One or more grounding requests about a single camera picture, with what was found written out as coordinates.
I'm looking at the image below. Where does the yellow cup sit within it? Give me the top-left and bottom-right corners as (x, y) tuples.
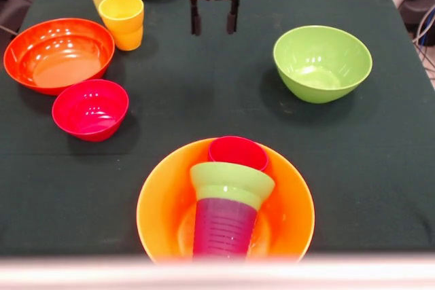
(98, 0), (145, 52)

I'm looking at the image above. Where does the large green bowl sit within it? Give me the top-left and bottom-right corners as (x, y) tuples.
(273, 25), (373, 105)

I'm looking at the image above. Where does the wide red-orange bowl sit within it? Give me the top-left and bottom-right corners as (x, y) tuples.
(3, 18), (116, 96)

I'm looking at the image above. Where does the purple cup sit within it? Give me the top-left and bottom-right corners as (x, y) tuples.
(192, 197), (258, 264)

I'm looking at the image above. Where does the dark green tablecloth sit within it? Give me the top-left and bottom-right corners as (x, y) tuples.
(0, 0), (435, 257)

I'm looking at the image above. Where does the large orange bowl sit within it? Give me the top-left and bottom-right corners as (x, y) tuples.
(136, 137), (315, 266)

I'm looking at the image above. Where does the small green bowl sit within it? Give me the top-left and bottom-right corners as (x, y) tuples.
(189, 162), (275, 211)

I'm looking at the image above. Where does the pink cup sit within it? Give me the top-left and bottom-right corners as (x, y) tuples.
(207, 136), (270, 173)

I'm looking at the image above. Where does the small pink bowl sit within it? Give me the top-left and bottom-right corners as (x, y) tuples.
(51, 79), (130, 143)

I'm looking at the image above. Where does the tangle of cables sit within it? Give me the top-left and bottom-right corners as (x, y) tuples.
(412, 7), (435, 80)

